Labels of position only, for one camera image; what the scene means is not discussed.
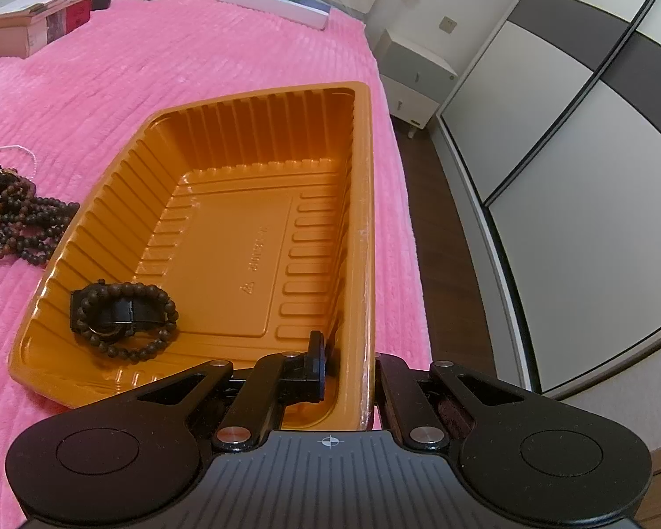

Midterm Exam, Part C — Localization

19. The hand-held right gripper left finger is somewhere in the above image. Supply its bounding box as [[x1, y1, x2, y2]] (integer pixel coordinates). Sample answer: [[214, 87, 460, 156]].
[[121, 331, 328, 451]]

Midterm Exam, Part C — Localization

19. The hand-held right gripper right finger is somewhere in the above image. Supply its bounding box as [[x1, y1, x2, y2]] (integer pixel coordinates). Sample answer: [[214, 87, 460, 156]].
[[375, 353, 531, 454]]

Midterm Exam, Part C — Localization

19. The white bead chain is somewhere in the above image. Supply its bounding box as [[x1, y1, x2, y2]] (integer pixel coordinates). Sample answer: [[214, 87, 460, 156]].
[[0, 145, 38, 176]]

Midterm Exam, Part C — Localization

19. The long brown bead necklace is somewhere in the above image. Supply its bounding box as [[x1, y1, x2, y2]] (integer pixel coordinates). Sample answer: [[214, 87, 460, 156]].
[[0, 168, 82, 270]]

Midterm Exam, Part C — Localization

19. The orange plastic tray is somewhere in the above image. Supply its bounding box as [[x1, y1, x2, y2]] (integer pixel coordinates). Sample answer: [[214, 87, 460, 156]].
[[7, 82, 376, 433]]

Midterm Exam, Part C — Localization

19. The dark wooden bead bracelet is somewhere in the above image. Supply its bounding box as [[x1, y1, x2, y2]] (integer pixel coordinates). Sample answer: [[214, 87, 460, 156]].
[[73, 280, 179, 365]]

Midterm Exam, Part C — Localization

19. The black wristwatch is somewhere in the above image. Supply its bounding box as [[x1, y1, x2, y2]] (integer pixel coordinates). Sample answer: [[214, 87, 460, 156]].
[[69, 287, 163, 343]]

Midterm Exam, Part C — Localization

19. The pink cardboard box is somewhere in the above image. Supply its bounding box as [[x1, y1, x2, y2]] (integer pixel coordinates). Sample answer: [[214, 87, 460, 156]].
[[0, 0, 99, 59]]

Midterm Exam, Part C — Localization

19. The dark red box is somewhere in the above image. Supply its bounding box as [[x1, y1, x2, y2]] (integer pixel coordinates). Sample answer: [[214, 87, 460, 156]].
[[45, 1, 93, 44]]

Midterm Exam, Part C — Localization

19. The pink ribbed blanket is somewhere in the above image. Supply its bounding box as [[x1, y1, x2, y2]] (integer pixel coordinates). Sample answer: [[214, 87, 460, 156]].
[[0, 0, 433, 524]]

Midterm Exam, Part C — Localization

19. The sliding door wardrobe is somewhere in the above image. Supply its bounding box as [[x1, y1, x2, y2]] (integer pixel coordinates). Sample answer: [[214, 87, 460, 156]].
[[438, 0, 661, 400]]

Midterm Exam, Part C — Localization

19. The white nightstand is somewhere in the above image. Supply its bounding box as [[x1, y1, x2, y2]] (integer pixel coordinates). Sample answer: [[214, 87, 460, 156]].
[[373, 27, 459, 138]]

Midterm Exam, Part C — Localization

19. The white flat box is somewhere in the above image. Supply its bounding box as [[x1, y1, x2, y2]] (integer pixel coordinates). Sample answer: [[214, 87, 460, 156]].
[[216, 0, 331, 32]]

